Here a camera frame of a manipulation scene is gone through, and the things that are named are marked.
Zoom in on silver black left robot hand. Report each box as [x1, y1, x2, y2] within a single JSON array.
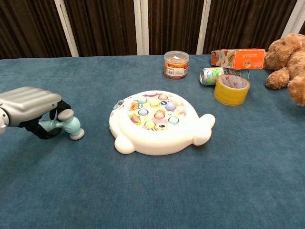
[[0, 86, 72, 140]]

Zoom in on orange carton box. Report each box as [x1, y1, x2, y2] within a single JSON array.
[[210, 48, 266, 71]]

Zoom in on blue table cloth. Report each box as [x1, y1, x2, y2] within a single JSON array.
[[0, 54, 305, 229]]

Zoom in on white whack-a-mole toy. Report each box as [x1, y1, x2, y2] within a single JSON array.
[[109, 90, 216, 156]]

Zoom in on clear jar with orange contents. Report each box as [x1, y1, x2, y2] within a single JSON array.
[[163, 50, 190, 80]]

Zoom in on white partition post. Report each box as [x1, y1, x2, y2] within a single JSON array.
[[133, 0, 150, 56], [54, 0, 80, 58], [281, 0, 305, 39], [196, 0, 212, 55]]

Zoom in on green printed drink can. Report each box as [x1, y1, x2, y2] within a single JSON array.
[[199, 67, 250, 86]]

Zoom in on mint green toy hammer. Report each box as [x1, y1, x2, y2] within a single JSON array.
[[38, 109, 85, 141]]

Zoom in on yellow packing tape roll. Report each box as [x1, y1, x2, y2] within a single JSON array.
[[213, 73, 251, 106]]

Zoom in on brown teddy bear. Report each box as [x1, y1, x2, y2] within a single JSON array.
[[263, 33, 305, 107]]

